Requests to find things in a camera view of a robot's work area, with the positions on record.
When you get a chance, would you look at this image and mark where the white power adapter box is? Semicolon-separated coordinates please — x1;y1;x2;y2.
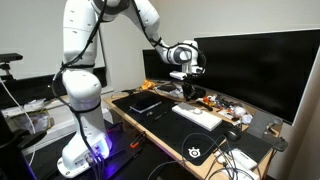
229;148;259;171

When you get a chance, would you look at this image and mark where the grey monitor stand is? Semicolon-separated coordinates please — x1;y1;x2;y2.
245;109;284;140

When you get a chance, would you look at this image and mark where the white cable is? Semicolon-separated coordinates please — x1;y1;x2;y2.
0;77;37;168

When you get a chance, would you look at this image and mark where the black computer mouse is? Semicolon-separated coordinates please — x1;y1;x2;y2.
223;126;242;143

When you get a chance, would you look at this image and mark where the black wall panel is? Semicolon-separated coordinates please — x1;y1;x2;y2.
0;65;108;109

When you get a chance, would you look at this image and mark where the small white plug adapter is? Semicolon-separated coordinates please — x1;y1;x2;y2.
213;150;231;165

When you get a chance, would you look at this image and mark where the clear plastic bag with papers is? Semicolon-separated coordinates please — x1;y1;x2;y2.
154;83;185;99

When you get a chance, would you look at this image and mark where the black camera on tripod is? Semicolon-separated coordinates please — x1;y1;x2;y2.
0;52;24;81

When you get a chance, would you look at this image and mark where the black oval case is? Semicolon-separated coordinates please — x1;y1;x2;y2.
191;85;207;100

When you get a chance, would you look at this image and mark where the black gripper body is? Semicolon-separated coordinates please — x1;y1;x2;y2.
182;73;205;92

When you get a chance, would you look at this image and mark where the orange-handled black clamp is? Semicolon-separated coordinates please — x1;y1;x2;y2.
129;130;148;150

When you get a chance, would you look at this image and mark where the black remote control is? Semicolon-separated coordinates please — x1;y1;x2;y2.
195;100;214;112

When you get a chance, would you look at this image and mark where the black desk mat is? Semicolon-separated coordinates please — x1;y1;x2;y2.
111;91;236;167

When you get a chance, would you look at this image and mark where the white keyboard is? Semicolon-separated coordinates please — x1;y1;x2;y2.
171;101;223;132

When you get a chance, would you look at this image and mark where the black pen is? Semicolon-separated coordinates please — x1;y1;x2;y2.
153;111;168;121

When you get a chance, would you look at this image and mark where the black mouse pad with logo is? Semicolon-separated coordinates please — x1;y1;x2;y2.
146;132;268;180

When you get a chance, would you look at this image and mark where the black computer monitor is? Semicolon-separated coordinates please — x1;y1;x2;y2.
142;49;184;81
194;28;320;126

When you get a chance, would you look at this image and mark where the pile of small colourful parts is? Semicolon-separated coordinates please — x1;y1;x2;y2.
199;94;255;125

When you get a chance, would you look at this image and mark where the orange cloth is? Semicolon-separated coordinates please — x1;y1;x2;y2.
140;79;157;91

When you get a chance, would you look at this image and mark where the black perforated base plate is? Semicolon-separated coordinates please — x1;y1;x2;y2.
24;119;201;180

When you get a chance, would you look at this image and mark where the small black device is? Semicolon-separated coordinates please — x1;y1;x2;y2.
272;136;290;153

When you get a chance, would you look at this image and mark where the dark grey mouse pad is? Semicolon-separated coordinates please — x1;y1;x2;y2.
216;128;284;166

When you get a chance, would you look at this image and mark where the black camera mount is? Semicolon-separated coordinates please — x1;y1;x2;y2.
0;109;48;180

